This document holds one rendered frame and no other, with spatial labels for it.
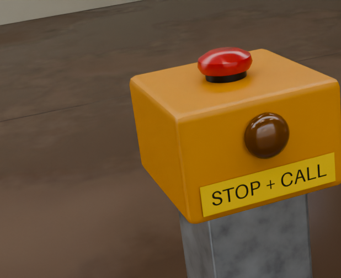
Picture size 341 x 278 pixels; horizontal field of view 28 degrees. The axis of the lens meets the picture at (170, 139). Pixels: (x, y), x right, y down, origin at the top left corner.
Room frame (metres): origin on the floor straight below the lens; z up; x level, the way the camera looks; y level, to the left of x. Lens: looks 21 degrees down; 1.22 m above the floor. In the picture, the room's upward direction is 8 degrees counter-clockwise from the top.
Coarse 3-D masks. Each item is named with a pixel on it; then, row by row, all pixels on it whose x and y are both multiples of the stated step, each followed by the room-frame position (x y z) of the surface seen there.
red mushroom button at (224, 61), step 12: (228, 48) 0.49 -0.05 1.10; (204, 60) 0.48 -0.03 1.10; (216, 60) 0.47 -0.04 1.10; (228, 60) 0.47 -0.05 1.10; (240, 60) 0.47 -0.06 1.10; (252, 60) 0.48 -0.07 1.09; (204, 72) 0.47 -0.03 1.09; (216, 72) 0.47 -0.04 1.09; (228, 72) 0.47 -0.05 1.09; (240, 72) 0.47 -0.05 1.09
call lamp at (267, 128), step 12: (252, 120) 0.42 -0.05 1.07; (264, 120) 0.42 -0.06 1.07; (276, 120) 0.42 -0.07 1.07; (252, 132) 0.42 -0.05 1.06; (264, 132) 0.42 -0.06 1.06; (276, 132) 0.42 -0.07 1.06; (288, 132) 0.42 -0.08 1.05; (252, 144) 0.42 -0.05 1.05; (264, 144) 0.41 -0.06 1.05; (276, 144) 0.42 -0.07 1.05; (264, 156) 0.42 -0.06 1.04
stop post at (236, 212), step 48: (144, 96) 0.48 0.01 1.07; (192, 96) 0.45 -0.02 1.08; (240, 96) 0.43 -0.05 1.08; (288, 96) 0.43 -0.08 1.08; (336, 96) 0.44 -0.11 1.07; (144, 144) 0.50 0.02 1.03; (192, 144) 0.41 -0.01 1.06; (240, 144) 0.42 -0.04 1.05; (288, 144) 0.43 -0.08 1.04; (336, 144) 0.44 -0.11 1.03; (192, 192) 0.41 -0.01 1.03; (240, 192) 0.42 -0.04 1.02; (288, 192) 0.43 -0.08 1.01; (192, 240) 0.48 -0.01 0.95; (240, 240) 0.44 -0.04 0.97; (288, 240) 0.45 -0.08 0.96
